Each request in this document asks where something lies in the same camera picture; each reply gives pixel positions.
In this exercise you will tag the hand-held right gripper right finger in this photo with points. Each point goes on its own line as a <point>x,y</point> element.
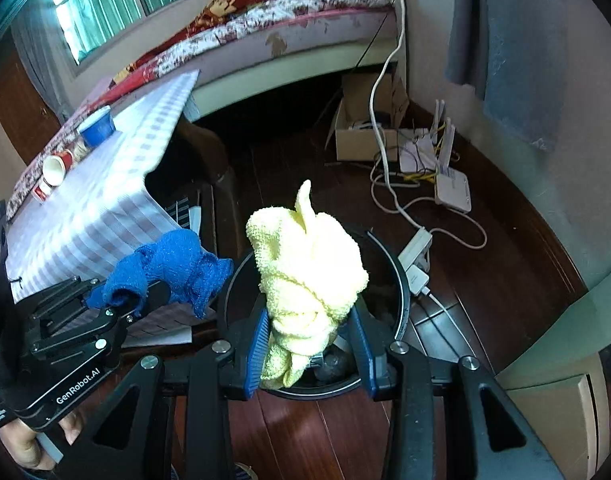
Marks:
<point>365,355</point>

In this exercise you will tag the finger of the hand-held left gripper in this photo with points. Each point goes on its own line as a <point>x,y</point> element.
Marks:
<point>85,330</point>
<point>60,296</point>

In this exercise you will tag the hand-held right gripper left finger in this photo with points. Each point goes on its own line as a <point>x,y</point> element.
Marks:
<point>258,355</point>

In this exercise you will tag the black trash bin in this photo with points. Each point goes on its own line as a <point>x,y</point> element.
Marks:
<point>383,305</point>

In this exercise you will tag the yellow cloth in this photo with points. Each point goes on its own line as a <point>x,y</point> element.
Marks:
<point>305,260</point>

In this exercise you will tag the blue cloth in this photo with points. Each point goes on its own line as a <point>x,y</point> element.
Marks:
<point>175,260</point>

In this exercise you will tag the person's left hand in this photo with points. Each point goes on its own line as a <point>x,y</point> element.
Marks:
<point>28,447</point>

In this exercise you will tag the white charger adapter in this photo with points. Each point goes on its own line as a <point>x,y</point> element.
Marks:
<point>418,278</point>

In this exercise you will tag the purple checked tablecloth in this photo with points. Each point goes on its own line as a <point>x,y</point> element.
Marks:
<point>100,200</point>

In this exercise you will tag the small printed carton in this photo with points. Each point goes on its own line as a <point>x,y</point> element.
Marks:
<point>40,192</point>

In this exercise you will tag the white power strip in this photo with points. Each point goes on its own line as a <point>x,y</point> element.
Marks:
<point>415,252</point>

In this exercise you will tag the white paper cup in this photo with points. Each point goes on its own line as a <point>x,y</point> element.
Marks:
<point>53,167</point>

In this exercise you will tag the blue cup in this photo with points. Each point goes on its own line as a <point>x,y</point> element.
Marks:
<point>98,132</point>

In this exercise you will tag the white router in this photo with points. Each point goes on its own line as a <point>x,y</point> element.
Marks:
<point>415,152</point>
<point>453,187</point>

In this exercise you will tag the wooden door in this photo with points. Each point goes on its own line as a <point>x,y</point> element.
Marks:
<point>15,110</point>

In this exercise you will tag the cardboard box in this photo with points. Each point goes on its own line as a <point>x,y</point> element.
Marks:
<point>360,145</point>

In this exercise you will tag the grey curtain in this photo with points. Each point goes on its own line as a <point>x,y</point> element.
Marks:
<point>515,50</point>
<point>35,60</point>

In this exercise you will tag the bed with floral quilt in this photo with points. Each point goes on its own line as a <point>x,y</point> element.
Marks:
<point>295,67</point>

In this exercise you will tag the mattress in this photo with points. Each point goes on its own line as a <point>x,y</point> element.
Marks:
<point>325,32</point>

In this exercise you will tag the red printed blanket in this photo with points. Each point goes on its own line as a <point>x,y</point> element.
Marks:
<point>225,0</point>

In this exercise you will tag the bed with floral sheet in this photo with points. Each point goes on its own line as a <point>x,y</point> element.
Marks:
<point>305,2</point>

